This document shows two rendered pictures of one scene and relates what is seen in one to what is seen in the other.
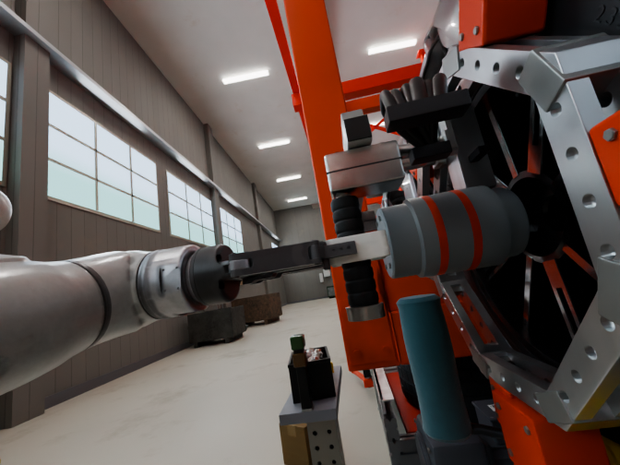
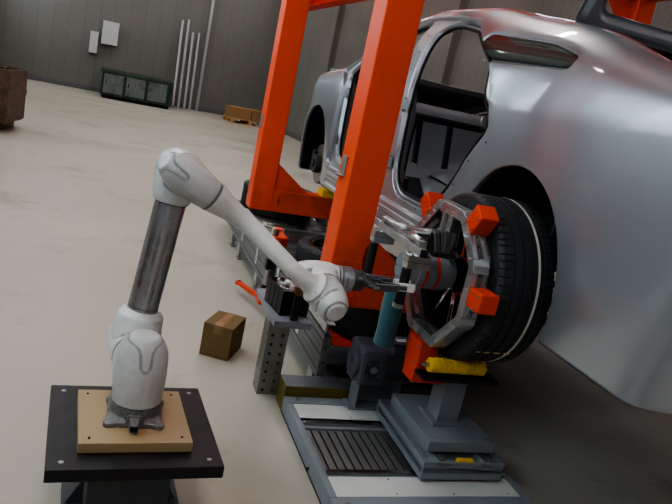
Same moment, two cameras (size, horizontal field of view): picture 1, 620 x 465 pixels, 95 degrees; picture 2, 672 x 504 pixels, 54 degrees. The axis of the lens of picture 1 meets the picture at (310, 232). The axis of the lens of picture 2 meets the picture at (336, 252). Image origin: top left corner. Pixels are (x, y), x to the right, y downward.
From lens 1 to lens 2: 210 cm
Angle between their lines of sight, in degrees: 36
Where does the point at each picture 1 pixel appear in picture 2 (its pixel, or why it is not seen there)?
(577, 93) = (473, 277)
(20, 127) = not seen: outside the picture
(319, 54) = (399, 51)
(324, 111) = (382, 108)
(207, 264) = (362, 281)
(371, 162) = (421, 263)
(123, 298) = not seen: hidden behind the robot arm
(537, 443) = (419, 350)
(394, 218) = not seen: hidden behind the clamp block
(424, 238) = (420, 277)
